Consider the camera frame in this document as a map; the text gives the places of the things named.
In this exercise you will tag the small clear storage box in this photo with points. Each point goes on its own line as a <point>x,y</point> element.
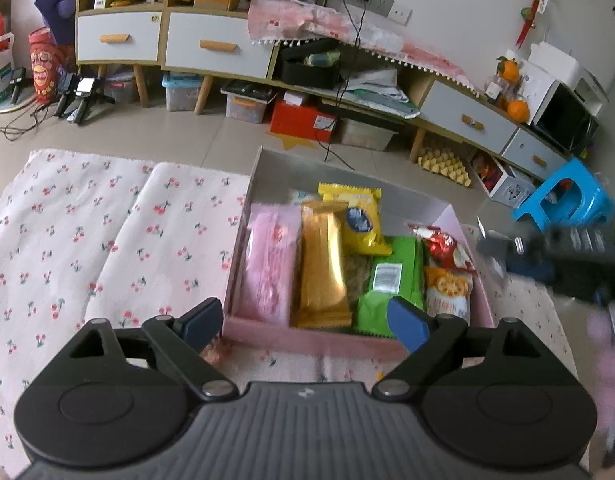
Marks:
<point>119,90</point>

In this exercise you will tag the blue lid storage box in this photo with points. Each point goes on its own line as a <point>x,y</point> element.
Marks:
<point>180,95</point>

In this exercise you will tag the small grey cabinet drawer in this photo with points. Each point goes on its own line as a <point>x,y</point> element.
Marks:
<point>525,147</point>

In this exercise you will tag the yellow snack packet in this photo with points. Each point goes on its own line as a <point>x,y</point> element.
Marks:
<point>357,225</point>

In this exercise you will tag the white foam box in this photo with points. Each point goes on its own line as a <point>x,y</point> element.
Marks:
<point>557,57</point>

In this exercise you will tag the green snack packet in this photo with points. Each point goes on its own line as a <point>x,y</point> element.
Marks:
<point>402,260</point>

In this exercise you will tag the white packet with lotus slices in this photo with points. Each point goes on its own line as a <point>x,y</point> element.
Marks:
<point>447,290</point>

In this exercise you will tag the pink cherry cloth with fringe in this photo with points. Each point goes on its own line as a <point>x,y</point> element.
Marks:
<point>312,15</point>

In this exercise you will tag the golden snack packet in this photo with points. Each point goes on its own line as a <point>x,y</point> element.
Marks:
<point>322,270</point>

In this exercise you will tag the cherry print tablecloth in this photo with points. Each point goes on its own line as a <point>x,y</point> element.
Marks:
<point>87,235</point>

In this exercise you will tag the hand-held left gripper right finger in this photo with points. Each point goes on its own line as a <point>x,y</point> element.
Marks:
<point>410,325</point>

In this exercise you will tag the white wall socket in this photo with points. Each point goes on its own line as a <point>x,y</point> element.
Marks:
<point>382,5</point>
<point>400,12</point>

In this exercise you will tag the orange fruit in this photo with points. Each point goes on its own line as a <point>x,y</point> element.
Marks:
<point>518,110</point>
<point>510,70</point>

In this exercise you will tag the red snack packet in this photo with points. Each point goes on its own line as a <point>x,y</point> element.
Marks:
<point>445,250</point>

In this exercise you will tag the narrow white cabinet drawer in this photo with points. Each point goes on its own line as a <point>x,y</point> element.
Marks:
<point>137,30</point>

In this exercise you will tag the black hand-held device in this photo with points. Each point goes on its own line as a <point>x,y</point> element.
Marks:
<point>66,87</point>
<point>16,80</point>
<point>87,87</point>

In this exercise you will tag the red printed drum bag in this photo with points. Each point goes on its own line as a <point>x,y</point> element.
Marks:
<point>44,70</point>

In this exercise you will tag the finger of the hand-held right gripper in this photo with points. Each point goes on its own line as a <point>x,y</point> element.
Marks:
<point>527,260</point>

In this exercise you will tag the pink snack packet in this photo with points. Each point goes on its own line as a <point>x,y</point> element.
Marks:
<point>270,265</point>

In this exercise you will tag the low wooden cabinet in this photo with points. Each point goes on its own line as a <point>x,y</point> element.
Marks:
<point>417,145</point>

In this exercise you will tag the white printed toy box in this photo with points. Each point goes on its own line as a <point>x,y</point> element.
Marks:
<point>512,192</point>

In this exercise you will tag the black microwave oven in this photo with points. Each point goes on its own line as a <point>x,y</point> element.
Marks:
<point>562,120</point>

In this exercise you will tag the small white blue packet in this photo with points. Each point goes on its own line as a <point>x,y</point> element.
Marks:
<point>302,197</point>

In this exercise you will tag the clear storage box dark lid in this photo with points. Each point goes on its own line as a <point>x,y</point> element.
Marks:
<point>245,107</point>

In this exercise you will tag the wide grey cabinet drawer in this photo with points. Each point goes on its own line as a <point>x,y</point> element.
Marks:
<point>447,105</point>

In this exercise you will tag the blue plastic stool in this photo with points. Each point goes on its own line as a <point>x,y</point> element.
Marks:
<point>577,180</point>

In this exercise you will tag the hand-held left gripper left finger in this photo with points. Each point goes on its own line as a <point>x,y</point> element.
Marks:
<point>202,322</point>

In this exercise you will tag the wide white cabinet drawer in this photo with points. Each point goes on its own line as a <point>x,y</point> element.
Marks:
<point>187,35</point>

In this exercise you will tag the red hanging wall ornament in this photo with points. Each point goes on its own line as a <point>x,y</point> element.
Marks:
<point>540,2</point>

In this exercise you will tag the tall wooden shelf cabinet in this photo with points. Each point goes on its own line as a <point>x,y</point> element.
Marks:
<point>203,92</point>

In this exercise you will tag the red cardboard box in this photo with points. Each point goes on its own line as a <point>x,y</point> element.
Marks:
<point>297,120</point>

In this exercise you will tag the yellow egg tray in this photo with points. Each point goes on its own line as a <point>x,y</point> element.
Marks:
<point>445,165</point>

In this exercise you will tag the black storage box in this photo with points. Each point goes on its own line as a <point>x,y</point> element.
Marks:
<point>307,72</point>

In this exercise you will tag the white round floor base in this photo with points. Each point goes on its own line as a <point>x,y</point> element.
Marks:
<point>17,105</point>

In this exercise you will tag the pink cardboard box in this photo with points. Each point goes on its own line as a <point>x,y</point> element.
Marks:
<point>312,340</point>

